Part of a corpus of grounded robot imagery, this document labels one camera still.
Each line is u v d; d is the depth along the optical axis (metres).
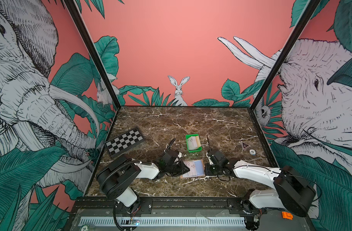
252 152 0.95
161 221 0.70
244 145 0.98
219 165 0.67
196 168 0.87
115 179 0.44
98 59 0.91
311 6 0.69
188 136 0.99
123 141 0.95
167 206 0.75
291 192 0.43
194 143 0.95
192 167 0.88
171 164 0.73
